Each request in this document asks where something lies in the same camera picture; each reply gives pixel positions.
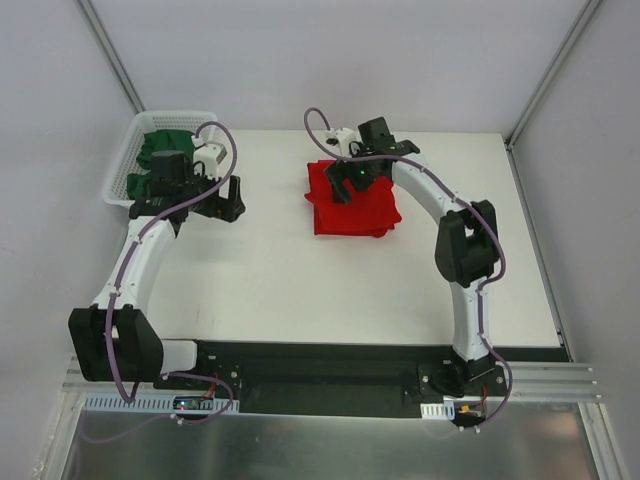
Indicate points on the red t shirt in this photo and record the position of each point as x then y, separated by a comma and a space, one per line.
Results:
371, 213

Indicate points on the left aluminium frame post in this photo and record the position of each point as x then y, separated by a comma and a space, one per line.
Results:
98, 30

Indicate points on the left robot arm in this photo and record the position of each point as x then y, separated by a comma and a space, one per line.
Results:
113, 338

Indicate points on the right aluminium frame post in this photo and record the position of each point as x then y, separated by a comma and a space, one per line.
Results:
567, 46

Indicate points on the right white cable duct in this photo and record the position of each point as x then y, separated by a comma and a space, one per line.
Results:
438, 411

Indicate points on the green t shirt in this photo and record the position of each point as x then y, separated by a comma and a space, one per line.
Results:
157, 141

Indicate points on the white cable duct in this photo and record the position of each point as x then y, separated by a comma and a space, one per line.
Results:
160, 404
438, 411

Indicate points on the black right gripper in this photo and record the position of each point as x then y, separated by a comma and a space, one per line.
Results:
347, 173

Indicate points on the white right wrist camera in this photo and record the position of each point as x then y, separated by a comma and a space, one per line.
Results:
341, 138

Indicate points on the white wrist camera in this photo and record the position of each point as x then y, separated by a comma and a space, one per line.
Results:
207, 158
341, 138

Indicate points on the left white cable duct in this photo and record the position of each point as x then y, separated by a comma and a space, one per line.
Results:
160, 404

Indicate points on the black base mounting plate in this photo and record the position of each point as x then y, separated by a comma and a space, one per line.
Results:
380, 381

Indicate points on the aluminium frame post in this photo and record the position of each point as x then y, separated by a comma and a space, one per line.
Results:
567, 46
98, 30

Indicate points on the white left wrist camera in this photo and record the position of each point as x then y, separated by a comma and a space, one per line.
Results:
207, 158

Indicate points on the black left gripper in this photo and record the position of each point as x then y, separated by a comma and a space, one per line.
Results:
220, 201

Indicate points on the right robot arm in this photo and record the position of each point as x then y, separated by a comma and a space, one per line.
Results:
468, 254

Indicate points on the white plastic basket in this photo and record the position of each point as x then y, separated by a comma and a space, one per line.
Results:
124, 162

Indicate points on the aluminium front rail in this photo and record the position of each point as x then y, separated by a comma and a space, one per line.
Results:
537, 374

